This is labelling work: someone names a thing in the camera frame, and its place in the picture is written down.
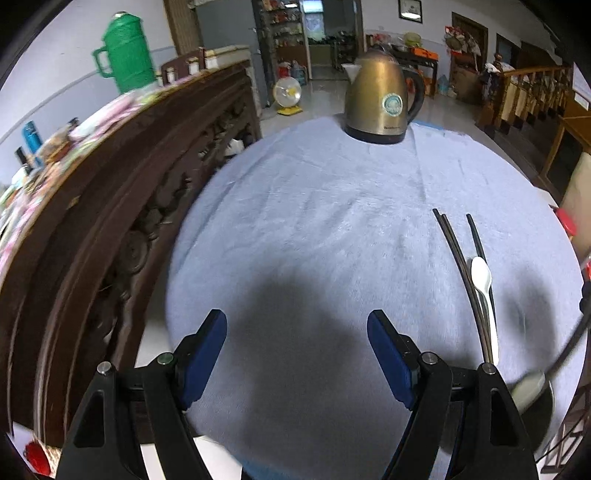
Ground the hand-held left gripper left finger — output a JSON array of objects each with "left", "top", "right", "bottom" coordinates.
[{"left": 55, "top": 309, "right": 229, "bottom": 480}]

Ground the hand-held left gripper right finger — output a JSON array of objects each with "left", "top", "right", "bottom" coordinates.
[{"left": 367, "top": 310, "right": 541, "bottom": 480}]

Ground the white plastic spoon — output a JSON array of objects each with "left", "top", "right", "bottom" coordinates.
[{"left": 470, "top": 256, "right": 500, "bottom": 365}]

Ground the dark metal utensil holder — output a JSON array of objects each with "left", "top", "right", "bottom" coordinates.
[{"left": 508, "top": 370, "right": 557, "bottom": 457}]

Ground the grey-blue towel table cloth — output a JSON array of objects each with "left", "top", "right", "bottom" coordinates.
[{"left": 164, "top": 115, "right": 585, "bottom": 480}]

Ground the carved wooden sideboard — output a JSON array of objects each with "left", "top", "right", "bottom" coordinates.
[{"left": 0, "top": 60, "right": 264, "bottom": 448}]

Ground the brown wooden chair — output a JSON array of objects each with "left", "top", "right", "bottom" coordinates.
[{"left": 536, "top": 388, "right": 591, "bottom": 476}]

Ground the pink patterned cloth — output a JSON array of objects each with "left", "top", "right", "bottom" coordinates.
[{"left": 0, "top": 76, "right": 204, "bottom": 241}]

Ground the bronze electric kettle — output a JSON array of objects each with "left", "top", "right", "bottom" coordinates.
[{"left": 342, "top": 46, "right": 426, "bottom": 146}]

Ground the blue drinking bottle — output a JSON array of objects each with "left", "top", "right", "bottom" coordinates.
[{"left": 22, "top": 121, "right": 44, "bottom": 160}]

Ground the yellow floor fan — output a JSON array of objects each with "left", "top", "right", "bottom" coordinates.
[{"left": 273, "top": 76, "right": 303, "bottom": 116}]

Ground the dark wooden chair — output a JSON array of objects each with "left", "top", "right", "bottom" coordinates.
[{"left": 161, "top": 46, "right": 206, "bottom": 86}]

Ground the long wooden stair railing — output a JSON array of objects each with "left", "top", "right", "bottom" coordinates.
[{"left": 475, "top": 65, "right": 573, "bottom": 139}]

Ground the white chest freezer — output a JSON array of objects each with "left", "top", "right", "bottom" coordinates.
[{"left": 203, "top": 44, "right": 269, "bottom": 109}]

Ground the green thermos jug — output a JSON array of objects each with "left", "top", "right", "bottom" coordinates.
[{"left": 92, "top": 11, "right": 157, "bottom": 95}]

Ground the kitchen shelf with bottles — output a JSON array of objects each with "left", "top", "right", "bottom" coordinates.
[{"left": 259, "top": 0, "right": 305, "bottom": 79}]

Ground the brown curtain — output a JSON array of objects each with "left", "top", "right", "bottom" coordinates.
[{"left": 164, "top": 0, "right": 204, "bottom": 58}]

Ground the grey refrigerator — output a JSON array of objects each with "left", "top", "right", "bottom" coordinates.
[{"left": 194, "top": 0, "right": 271, "bottom": 107}]

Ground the framed wall picture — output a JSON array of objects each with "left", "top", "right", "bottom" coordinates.
[{"left": 398, "top": 0, "right": 423, "bottom": 23}]

